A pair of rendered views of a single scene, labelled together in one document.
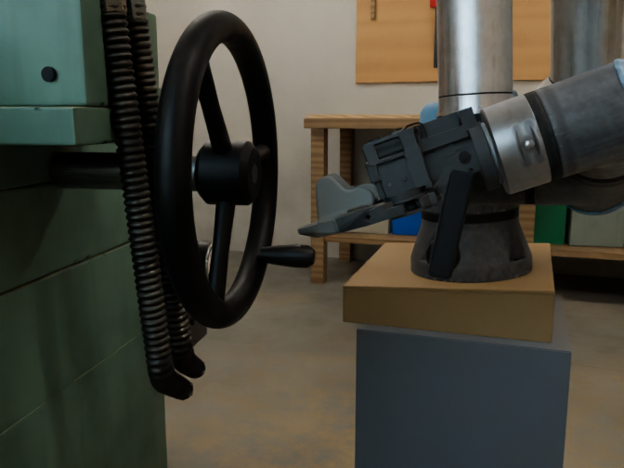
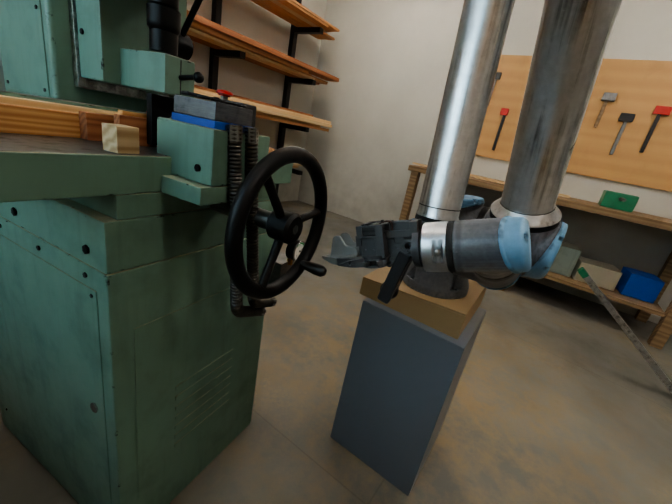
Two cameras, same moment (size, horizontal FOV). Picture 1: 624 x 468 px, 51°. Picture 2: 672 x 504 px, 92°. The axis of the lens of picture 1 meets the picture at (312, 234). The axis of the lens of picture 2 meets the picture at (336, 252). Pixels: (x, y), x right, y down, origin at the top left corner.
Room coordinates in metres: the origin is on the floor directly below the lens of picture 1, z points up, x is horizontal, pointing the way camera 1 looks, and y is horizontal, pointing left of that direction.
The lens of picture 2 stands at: (0.06, -0.15, 0.99)
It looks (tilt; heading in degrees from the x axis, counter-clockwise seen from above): 19 degrees down; 13
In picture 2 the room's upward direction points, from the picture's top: 11 degrees clockwise
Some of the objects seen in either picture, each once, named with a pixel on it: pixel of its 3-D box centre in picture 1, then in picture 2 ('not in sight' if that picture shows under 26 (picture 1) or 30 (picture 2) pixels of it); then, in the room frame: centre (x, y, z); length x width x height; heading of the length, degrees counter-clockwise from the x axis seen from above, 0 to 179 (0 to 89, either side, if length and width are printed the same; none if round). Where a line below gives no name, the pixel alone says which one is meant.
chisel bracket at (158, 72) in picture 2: not in sight; (158, 78); (0.68, 0.43, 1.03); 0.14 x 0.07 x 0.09; 79
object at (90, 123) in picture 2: not in sight; (147, 132); (0.62, 0.40, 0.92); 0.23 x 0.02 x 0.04; 169
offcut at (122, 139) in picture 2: not in sight; (121, 138); (0.48, 0.31, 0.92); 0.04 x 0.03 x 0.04; 176
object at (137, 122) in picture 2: not in sight; (160, 133); (0.62, 0.37, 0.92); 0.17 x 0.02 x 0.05; 169
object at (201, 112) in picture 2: not in sight; (221, 111); (0.61, 0.23, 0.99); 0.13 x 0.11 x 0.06; 169
